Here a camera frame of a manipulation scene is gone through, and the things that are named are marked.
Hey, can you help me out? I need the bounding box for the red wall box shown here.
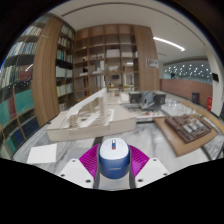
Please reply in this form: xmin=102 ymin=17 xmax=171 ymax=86
xmin=206 ymin=96 xmax=213 ymax=112

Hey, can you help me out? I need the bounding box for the group of small ceiling lights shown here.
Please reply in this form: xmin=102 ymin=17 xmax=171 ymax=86
xmin=164 ymin=63 xmax=212 ymax=79

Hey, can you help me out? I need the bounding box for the white wall sign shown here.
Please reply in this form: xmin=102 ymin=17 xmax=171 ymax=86
xmin=145 ymin=58 xmax=160 ymax=69

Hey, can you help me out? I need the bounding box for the blue and white computer mouse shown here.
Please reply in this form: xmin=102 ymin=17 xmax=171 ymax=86
xmin=98 ymin=137 xmax=132 ymax=180

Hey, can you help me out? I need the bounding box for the long ceiling light strip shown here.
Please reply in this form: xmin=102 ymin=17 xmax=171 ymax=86
xmin=152 ymin=36 xmax=186 ymax=52

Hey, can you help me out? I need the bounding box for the wooden shelf unit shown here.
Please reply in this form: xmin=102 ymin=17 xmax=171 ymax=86
xmin=73 ymin=23 xmax=141 ymax=101

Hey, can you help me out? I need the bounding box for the brown architectural model on board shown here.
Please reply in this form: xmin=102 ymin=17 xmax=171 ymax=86
xmin=153 ymin=114 xmax=219 ymax=158

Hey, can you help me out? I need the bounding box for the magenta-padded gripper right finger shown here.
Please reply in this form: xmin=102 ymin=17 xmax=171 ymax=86
xmin=128 ymin=144 xmax=170 ymax=189

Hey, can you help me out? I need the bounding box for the dark bookshelf with books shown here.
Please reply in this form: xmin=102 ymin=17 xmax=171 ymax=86
xmin=0 ymin=16 xmax=76 ymax=160

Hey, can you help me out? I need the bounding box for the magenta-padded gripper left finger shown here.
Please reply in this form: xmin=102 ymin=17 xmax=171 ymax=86
xmin=57 ymin=143 xmax=101 ymax=189

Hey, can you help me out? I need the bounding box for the white paper sheet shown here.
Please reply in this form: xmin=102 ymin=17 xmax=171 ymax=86
xmin=26 ymin=143 xmax=58 ymax=165

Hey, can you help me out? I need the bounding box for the white architectural model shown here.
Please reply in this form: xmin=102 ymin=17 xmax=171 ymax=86
xmin=46 ymin=87 xmax=138 ymax=143

